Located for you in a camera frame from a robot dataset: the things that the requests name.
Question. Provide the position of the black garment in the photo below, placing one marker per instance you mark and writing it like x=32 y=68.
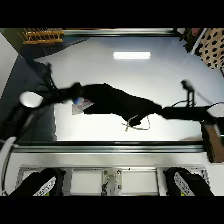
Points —
x=113 y=100

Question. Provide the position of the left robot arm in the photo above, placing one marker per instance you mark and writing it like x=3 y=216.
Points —
x=50 y=96

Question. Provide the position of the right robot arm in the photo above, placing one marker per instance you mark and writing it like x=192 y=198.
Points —
x=186 y=113

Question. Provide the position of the silver frame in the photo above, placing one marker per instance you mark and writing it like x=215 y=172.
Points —
x=111 y=176

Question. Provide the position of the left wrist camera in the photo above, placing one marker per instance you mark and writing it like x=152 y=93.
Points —
x=45 y=75

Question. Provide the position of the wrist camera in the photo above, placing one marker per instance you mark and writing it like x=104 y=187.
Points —
x=45 y=75
x=190 y=91

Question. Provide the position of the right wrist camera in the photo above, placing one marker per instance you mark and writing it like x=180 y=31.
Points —
x=190 y=91

